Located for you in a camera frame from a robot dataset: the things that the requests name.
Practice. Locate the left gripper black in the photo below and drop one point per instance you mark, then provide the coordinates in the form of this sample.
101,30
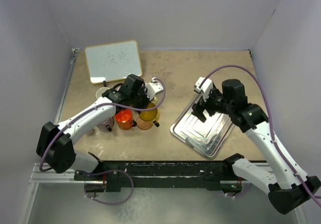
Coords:
142,91

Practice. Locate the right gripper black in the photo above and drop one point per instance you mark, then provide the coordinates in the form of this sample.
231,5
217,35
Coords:
199,107

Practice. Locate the orange glass cup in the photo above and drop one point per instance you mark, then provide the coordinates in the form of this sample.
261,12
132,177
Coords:
125,120

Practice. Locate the yellow glass cup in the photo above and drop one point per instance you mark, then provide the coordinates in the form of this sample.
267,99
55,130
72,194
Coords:
147,119

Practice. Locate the dark mug white interior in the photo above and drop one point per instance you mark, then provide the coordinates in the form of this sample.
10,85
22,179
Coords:
100,91

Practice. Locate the purple mug black rim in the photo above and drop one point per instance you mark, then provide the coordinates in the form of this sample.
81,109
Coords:
106,125

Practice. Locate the pale yellow mug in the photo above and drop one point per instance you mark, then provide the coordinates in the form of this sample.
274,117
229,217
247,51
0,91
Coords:
155,100

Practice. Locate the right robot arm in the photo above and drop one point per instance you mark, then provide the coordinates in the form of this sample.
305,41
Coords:
288,185

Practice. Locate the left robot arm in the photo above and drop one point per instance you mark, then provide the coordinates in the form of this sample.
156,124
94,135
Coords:
56,141

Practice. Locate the steel tray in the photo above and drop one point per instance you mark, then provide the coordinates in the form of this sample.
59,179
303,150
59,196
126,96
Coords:
205,138

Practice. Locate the white board with stand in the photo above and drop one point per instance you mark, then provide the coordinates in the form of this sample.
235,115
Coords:
113,61

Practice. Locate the small pink bottle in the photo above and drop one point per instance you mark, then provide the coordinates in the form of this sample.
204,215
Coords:
91,132

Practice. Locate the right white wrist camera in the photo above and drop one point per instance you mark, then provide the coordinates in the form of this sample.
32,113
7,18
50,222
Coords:
203,86

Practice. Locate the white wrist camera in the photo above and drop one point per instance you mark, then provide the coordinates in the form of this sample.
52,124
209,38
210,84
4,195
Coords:
203,86
153,88

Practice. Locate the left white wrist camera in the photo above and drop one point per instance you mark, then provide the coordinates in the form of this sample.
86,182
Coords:
153,88

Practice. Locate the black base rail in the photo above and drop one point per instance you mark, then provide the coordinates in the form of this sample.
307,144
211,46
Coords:
209,175

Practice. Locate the aluminium frame rail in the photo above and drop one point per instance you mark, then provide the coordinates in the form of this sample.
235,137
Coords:
51,176

